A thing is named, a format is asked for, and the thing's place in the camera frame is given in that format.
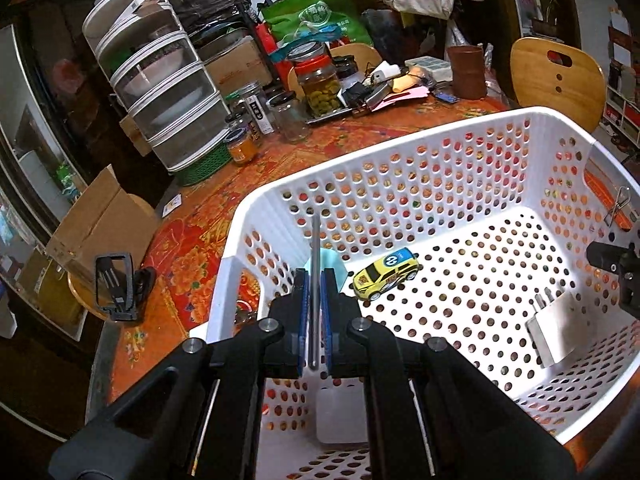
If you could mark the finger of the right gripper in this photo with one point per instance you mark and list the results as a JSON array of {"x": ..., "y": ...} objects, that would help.
[{"x": 618, "y": 254}]

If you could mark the cardboard box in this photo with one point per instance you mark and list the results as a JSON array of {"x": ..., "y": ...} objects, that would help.
[{"x": 105, "y": 219}]

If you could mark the grey metal rod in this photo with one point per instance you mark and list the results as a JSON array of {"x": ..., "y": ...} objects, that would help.
[{"x": 315, "y": 306}]

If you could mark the metal binder clip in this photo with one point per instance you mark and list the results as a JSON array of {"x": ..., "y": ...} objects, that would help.
[{"x": 615, "y": 215}]

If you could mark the green shopping bag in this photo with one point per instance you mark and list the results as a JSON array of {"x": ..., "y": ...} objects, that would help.
[{"x": 293, "y": 22}]

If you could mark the wooden chair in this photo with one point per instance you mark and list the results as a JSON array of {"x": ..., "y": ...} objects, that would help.
[{"x": 563, "y": 78}]

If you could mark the empty glass jar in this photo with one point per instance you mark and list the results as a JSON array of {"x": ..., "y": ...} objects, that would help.
[{"x": 290, "y": 116}]

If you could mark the white usb charger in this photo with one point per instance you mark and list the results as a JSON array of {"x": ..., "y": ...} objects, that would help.
[{"x": 557, "y": 327}]

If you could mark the tiered food cover rack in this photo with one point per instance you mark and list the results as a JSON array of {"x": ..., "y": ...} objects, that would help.
[{"x": 158, "y": 78}]

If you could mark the orange lid small jar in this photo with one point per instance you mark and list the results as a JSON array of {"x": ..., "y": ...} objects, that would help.
[{"x": 240, "y": 145}]

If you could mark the yellow toy car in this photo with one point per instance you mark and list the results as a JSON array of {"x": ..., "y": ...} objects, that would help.
[{"x": 378, "y": 277}]

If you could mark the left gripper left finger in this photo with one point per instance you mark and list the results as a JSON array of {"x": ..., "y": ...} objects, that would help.
[{"x": 196, "y": 414}]

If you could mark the red lid pickle jar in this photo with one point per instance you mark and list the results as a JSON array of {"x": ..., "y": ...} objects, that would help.
[{"x": 318, "y": 79}]

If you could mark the green woven basket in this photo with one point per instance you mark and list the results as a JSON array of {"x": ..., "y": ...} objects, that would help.
[{"x": 205, "y": 167}]

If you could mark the red patterned tablecloth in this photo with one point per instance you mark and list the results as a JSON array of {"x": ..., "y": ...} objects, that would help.
[{"x": 495, "y": 208}]

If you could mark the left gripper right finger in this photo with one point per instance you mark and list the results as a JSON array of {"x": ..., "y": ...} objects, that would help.
[{"x": 431, "y": 414}]

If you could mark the black phone stand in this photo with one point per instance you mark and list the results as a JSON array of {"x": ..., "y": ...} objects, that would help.
[{"x": 120, "y": 290}]

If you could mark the brown ceramic mug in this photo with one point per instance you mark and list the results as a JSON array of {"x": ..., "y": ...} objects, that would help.
[{"x": 468, "y": 72}]

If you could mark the white power adapter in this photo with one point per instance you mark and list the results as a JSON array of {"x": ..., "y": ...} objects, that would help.
[{"x": 341, "y": 416}]

